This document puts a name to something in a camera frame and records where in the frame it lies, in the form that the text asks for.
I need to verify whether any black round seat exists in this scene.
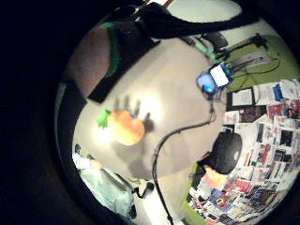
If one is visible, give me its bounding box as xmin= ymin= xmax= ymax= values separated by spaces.
xmin=202 ymin=31 xmax=229 ymax=51

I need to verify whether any device with blue lit screen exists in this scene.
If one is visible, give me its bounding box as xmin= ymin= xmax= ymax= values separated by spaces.
xmin=196 ymin=62 xmax=234 ymax=96

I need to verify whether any black tripod stand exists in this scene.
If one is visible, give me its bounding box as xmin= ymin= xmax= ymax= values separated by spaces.
xmin=218 ymin=32 xmax=270 ymax=62

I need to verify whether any orange plush carrot toy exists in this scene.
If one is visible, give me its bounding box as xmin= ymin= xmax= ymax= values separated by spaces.
xmin=96 ymin=108 xmax=146 ymax=147

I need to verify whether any black chair armrest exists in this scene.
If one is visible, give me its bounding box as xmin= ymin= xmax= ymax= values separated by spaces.
xmin=133 ymin=182 xmax=156 ymax=200

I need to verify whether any the person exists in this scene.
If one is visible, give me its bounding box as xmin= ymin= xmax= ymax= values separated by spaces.
xmin=72 ymin=143 xmax=139 ymax=220

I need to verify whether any black cable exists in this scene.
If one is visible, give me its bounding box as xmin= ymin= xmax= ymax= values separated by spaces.
xmin=151 ymin=102 xmax=218 ymax=225

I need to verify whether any wall of papers and posters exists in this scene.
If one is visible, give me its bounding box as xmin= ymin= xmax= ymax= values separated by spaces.
xmin=187 ymin=78 xmax=300 ymax=225

